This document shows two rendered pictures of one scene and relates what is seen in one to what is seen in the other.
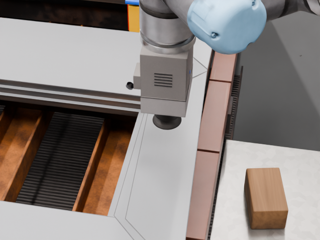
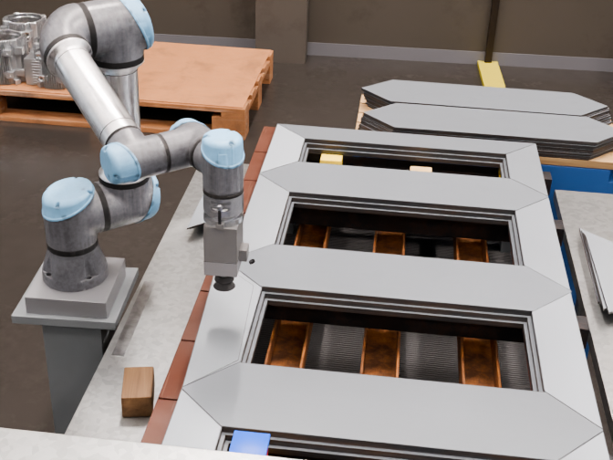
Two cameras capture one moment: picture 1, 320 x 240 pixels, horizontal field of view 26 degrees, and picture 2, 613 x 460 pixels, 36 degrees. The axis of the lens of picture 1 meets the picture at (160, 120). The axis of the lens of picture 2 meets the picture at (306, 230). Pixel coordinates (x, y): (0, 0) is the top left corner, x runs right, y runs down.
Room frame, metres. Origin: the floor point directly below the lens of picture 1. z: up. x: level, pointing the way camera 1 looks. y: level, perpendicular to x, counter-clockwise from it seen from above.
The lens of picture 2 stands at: (2.33, 0.01, 1.94)
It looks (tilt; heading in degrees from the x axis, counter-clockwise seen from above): 29 degrees down; 175
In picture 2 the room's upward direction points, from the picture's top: 2 degrees clockwise
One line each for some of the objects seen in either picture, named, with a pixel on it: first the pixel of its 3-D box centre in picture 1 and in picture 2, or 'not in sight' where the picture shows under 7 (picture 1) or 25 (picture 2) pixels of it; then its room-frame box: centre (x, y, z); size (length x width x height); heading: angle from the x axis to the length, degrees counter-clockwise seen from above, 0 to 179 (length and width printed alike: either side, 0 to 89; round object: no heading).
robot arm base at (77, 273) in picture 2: not in sight; (74, 256); (0.38, -0.36, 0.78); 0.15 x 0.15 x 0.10
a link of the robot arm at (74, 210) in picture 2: not in sight; (72, 212); (0.38, -0.36, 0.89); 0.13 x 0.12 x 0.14; 119
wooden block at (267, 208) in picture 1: (265, 197); (138, 391); (0.79, -0.18, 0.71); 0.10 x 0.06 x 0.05; 2
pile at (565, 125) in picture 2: not in sight; (487, 118); (-0.37, 0.79, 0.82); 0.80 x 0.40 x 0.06; 80
